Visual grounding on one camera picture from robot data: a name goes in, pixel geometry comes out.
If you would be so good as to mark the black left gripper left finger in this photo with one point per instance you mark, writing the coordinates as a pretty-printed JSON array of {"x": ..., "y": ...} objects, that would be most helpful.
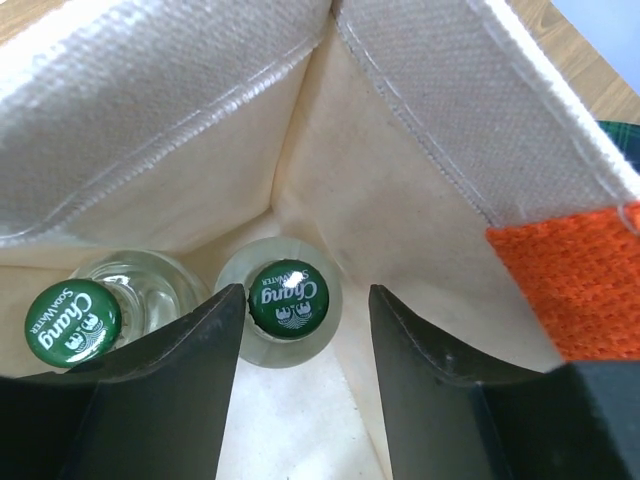
[{"x": 153, "y": 409}]

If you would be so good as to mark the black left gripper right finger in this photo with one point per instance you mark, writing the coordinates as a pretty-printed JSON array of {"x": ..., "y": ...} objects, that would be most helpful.
[{"x": 452, "y": 411}]

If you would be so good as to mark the green glass bottle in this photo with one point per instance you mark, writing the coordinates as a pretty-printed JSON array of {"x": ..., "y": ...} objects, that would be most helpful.
[
  {"x": 109, "y": 303},
  {"x": 293, "y": 300}
]

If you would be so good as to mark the beige canvas tote bag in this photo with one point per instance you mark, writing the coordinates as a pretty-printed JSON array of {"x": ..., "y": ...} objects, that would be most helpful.
[{"x": 429, "y": 147}]

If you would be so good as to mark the green plaid folded cloth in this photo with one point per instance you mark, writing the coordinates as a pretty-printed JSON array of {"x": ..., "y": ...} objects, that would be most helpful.
[{"x": 626, "y": 137}]

